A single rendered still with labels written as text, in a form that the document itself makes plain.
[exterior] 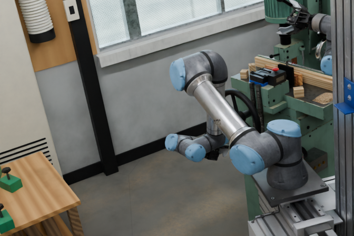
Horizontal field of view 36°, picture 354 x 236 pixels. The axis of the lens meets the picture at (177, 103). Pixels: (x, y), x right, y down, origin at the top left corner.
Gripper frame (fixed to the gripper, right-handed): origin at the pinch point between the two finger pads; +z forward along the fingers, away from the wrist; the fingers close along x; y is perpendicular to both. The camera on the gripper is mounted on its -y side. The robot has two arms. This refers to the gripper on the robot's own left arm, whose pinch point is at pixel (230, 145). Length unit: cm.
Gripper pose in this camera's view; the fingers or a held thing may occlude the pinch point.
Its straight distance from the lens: 255.6
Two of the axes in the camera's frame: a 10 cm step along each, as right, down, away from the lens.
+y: -2.6, 9.6, 1.3
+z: 8.0, 1.4, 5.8
